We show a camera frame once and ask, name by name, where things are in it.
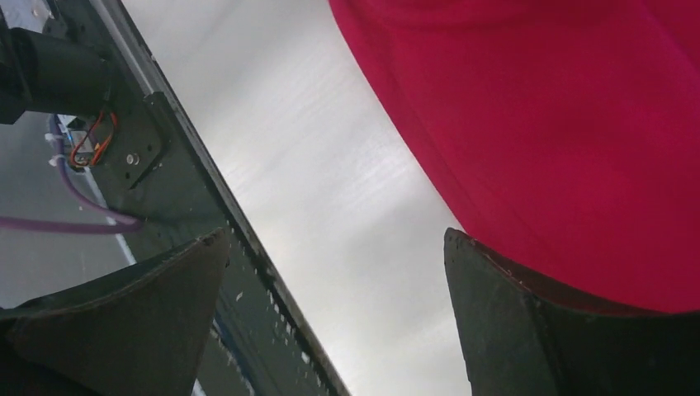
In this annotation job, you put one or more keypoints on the red t shirt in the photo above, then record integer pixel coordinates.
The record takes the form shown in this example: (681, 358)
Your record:
(564, 135)

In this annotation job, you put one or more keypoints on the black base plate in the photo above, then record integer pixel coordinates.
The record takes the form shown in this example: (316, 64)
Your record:
(158, 168)

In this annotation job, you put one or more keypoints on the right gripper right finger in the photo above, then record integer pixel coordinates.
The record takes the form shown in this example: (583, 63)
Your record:
(524, 333)

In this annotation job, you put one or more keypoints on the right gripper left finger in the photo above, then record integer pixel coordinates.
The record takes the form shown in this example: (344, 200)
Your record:
(141, 330)

